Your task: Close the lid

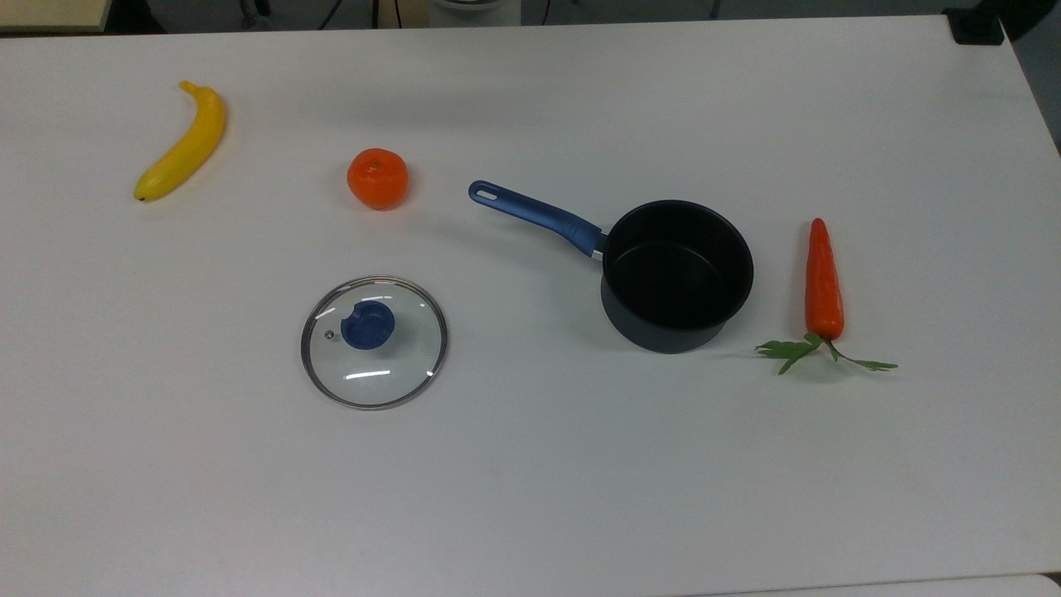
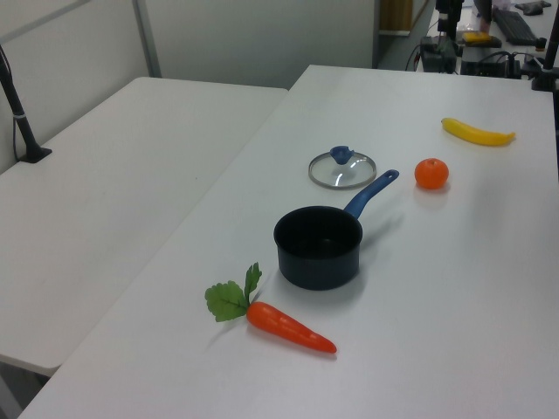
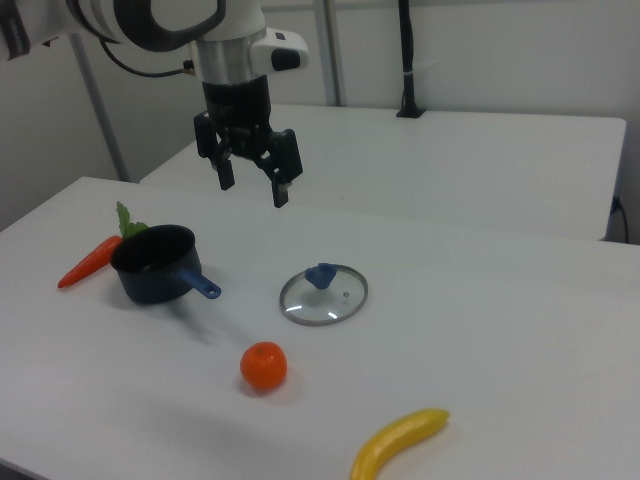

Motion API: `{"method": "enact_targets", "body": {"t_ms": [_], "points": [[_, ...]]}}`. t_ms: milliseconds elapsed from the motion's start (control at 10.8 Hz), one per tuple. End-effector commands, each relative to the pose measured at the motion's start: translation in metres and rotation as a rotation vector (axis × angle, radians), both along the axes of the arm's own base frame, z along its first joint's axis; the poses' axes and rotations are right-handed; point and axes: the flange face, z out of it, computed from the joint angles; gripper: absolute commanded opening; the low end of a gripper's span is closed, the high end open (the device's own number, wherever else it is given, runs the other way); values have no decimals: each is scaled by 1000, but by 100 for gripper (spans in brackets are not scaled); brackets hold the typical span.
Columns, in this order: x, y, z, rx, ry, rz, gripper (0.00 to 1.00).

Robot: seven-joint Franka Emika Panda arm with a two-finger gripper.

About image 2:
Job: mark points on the orange toy mandarin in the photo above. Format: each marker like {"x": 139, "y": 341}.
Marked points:
{"x": 431, "y": 174}

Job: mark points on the white side table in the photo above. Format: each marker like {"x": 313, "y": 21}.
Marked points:
{"x": 109, "y": 196}

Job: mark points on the yellow toy banana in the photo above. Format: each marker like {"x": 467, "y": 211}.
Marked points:
{"x": 476, "y": 135}

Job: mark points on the grey metal partition post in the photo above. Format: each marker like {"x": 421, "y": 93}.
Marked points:
{"x": 147, "y": 39}

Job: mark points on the yellow box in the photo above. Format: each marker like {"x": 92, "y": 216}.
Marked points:
{"x": 476, "y": 37}

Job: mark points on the black camera stand pole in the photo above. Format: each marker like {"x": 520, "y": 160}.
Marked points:
{"x": 549, "y": 57}
{"x": 22, "y": 126}

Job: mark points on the black keyboard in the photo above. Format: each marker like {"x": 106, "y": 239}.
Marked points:
{"x": 515, "y": 26}

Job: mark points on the black electronics box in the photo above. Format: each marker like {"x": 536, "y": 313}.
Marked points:
{"x": 436, "y": 54}
{"x": 489, "y": 65}

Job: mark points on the wooden cabinet panel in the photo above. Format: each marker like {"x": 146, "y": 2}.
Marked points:
{"x": 395, "y": 15}

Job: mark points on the glass lid with blue knob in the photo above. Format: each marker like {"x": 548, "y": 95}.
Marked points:
{"x": 349, "y": 174}

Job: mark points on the black cylindrical device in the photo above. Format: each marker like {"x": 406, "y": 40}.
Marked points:
{"x": 450, "y": 17}

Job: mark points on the orange toy carrot with leaves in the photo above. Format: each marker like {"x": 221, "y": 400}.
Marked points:
{"x": 284, "y": 327}

